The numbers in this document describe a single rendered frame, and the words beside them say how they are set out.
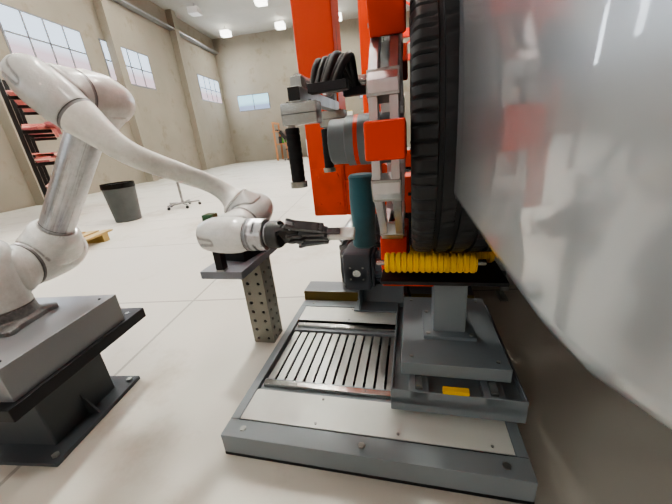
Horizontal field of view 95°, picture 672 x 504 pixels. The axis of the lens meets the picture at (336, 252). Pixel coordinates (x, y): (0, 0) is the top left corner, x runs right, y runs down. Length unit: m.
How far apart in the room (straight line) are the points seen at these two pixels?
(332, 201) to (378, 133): 0.88
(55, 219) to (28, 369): 0.48
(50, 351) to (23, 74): 0.73
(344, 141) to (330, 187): 0.56
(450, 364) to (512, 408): 0.18
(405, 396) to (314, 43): 1.32
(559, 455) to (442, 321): 0.45
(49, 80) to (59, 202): 0.42
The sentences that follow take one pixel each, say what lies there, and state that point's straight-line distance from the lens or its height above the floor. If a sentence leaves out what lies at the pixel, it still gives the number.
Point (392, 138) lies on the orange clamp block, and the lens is 0.59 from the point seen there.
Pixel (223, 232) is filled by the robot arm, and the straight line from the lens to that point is 0.87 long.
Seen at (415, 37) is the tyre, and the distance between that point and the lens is 0.69.
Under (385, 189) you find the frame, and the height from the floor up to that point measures 0.75.
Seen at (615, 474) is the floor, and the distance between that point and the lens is 1.20.
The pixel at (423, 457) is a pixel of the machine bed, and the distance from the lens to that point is 0.97.
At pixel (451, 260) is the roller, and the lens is 0.89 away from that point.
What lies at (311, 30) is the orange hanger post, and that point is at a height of 1.26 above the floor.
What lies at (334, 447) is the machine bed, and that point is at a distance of 0.99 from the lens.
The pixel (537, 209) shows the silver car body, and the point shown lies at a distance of 0.21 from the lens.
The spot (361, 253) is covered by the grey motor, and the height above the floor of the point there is 0.40.
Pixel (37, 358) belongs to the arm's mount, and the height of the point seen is 0.37.
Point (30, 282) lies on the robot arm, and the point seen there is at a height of 0.52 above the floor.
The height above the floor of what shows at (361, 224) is 0.57.
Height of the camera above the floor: 0.86
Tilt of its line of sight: 20 degrees down
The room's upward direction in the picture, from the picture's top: 6 degrees counter-clockwise
